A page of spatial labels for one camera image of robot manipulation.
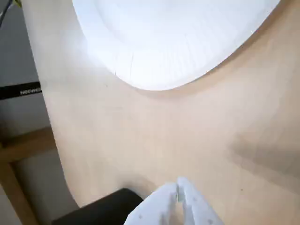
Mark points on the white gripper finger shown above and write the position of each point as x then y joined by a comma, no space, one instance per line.
154,206
197,206

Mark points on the black pot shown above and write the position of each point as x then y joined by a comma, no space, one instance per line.
100,208

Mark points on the white paper plate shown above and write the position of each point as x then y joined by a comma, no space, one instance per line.
175,42

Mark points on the wooden storage shelf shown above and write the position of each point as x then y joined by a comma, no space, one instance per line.
23,145

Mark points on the black Neewer stand bar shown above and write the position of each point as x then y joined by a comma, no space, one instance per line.
18,90

